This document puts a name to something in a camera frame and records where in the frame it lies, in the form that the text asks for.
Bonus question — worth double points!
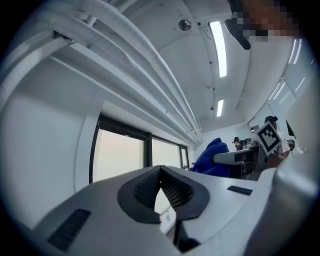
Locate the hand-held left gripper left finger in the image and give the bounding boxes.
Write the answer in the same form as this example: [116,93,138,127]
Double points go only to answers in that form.
[32,164,185,256]

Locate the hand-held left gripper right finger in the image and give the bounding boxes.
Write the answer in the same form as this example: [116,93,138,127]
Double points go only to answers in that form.
[159,164,259,253]

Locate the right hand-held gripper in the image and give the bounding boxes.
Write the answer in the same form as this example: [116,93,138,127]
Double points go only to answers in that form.
[211,120,283,166]

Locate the blue cleaning cloth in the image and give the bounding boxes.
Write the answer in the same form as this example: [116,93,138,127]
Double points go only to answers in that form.
[189,137,231,179]

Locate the black window frame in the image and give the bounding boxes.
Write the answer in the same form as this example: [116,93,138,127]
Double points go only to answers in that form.
[88,112,190,185]

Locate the person's right forearm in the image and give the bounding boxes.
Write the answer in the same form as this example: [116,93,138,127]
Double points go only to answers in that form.
[266,153,290,172]

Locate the short ceiling light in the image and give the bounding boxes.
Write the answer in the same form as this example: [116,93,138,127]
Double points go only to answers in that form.
[216,98,225,118]

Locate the long ceiling light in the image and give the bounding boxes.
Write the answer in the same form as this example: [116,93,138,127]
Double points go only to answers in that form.
[208,20,228,78]

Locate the round ceiling detector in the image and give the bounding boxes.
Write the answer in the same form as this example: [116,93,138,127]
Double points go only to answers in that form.
[178,19,193,32]

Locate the person's head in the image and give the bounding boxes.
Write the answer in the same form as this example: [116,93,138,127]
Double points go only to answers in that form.
[224,0,305,51]

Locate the white insulated pipe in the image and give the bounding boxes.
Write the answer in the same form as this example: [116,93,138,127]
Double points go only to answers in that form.
[0,31,76,111]
[39,9,201,145]
[82,0,203,141]

